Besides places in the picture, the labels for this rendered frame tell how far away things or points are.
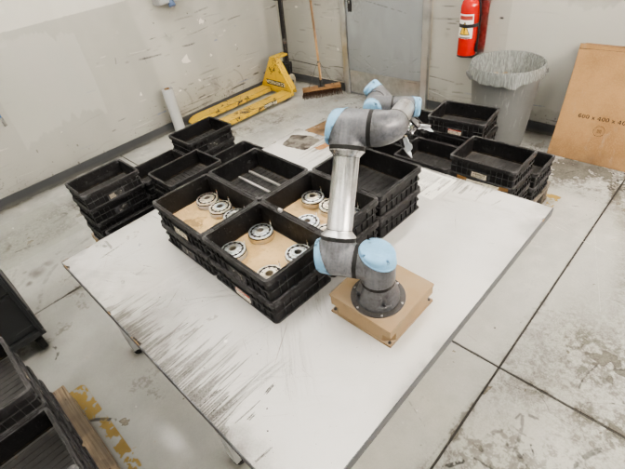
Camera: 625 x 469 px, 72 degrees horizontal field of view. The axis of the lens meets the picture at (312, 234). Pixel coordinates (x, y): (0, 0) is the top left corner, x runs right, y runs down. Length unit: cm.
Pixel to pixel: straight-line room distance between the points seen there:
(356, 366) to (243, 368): 38
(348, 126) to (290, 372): 81
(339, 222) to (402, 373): 51
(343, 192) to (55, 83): 364
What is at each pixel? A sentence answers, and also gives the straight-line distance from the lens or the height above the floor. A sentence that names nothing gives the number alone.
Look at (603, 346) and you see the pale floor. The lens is 261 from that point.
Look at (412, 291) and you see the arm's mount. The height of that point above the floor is 79.
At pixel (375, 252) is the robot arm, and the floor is 102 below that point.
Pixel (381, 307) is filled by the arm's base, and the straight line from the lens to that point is 145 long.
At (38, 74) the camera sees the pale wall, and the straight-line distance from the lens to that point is 459.
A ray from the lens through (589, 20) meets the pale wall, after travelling 404.
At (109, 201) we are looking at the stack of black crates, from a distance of 310.
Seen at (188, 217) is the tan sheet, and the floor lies 83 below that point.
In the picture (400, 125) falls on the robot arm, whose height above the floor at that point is 132.
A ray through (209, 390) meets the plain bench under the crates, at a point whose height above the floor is 70.
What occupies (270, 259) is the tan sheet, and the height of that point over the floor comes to 83.
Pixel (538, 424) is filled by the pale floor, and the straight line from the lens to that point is 225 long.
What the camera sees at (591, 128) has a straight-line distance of 398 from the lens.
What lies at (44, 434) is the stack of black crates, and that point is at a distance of 213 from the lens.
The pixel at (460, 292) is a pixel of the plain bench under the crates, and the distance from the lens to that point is 167.
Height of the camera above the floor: 191
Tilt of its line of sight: 39 degrees down
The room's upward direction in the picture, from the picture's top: 9 degrees counter-clockwise
